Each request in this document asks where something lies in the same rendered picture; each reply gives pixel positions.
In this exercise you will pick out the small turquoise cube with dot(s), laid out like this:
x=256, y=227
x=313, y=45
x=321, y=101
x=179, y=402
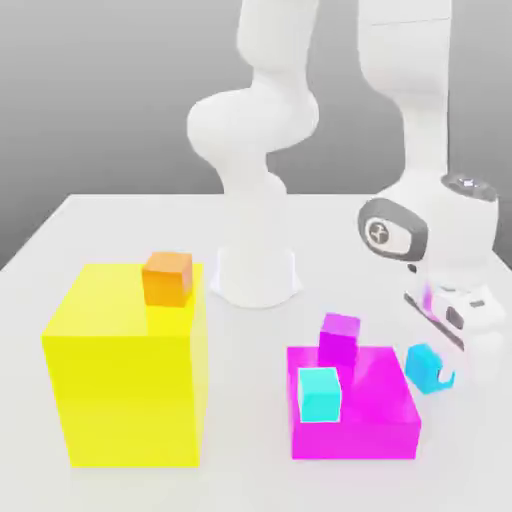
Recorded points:
x=318, y=396

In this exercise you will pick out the large yellow box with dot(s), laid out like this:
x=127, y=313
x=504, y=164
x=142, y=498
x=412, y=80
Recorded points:
x=120, y=392

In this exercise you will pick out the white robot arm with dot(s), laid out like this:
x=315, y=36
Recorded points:
x=256, y=120

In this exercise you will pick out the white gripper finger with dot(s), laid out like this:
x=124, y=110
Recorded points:
x=444, y=366

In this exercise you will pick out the large magenta box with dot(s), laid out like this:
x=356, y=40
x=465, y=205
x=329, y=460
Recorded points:
x=376, y=416

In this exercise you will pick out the small purple cube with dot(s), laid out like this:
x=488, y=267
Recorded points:
x=340, y=340

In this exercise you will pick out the small orange cube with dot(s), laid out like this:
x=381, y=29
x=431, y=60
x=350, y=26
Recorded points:
x=166, y=282

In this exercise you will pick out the small blue cube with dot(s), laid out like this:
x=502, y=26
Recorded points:
x=420, y=366

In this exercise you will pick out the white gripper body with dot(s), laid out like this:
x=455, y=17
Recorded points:
x=470, y=354

